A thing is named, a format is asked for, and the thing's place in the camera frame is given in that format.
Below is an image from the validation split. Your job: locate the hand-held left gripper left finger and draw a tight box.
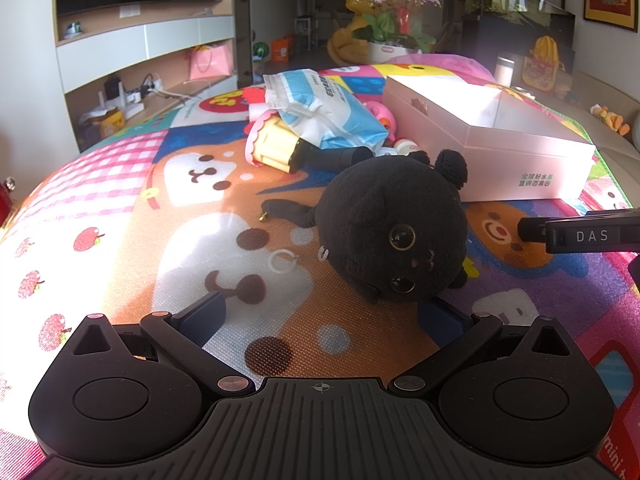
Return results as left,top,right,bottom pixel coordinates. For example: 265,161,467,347
65,290,257,395

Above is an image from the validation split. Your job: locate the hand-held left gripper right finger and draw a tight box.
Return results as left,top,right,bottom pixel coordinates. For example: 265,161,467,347
387,300,576,395

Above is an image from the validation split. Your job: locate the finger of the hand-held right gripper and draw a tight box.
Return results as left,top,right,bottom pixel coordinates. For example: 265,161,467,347
517,216,550,247

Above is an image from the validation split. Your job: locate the pink cardboard box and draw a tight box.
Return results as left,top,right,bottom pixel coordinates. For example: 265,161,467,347
382,74,597,203

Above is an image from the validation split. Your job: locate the black plush cat toy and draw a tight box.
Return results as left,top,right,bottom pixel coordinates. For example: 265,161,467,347
262,149,472,306

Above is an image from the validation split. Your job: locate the blue white wet wipes packet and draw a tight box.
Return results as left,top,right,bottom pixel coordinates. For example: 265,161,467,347
262,69,391,151

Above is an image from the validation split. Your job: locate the beige sofa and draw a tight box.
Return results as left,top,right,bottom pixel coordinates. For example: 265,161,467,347
560,69,640,208

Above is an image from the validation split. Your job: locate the colourful printed play mat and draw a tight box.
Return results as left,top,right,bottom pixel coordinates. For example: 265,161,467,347
0,62,640,480

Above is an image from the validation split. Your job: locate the orange plush toy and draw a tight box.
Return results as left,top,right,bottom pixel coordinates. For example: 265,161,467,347
591,105,632,137

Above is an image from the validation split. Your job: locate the patterned yellow gift bag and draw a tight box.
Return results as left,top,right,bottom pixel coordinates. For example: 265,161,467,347
522,56,567,93

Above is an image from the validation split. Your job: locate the white thermos bottle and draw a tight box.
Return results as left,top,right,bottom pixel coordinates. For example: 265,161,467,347
495,55,519,87

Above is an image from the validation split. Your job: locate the yellow plush backpack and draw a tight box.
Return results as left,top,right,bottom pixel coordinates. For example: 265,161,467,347
529,35,562,62

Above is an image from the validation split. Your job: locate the pink round toy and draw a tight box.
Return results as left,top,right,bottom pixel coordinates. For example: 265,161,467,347
362,100,399,135

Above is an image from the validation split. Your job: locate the glass fish tank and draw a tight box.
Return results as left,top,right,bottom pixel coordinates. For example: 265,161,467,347
456,0,577,63

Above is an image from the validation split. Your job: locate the yellow box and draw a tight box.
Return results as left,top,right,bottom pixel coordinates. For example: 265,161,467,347
79,107,126,137

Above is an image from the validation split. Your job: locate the white flower pot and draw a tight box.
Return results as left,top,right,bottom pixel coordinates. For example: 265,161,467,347
367,42,422,67

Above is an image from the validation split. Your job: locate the red object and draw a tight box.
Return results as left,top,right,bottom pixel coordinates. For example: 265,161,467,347
0,177,17,222

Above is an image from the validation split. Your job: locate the white power strip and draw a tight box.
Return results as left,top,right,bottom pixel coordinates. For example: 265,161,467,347
124,76,165,107

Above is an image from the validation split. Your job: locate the white router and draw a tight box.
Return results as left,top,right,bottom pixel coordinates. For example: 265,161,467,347
101,75,126,110

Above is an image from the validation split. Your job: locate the pink gift bag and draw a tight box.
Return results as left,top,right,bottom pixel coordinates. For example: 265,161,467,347
188,42,235,81

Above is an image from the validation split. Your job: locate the purple orchid plant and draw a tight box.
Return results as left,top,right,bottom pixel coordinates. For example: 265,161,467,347
346,0,442,55

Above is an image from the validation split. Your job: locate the large yellow plush toy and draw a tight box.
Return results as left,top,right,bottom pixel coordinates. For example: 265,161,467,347
327,0,382,67

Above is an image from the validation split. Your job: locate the orange paper bag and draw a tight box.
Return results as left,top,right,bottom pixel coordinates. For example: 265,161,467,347
271,35,295,64

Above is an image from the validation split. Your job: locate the white wooden TV cabinet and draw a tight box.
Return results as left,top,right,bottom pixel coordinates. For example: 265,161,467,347
54,0,239,155

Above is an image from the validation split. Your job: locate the white chair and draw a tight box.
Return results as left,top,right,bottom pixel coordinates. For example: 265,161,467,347
294,15,317,52

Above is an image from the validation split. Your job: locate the white plastic ring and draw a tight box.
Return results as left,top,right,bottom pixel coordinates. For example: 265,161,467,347
268,249,301,276

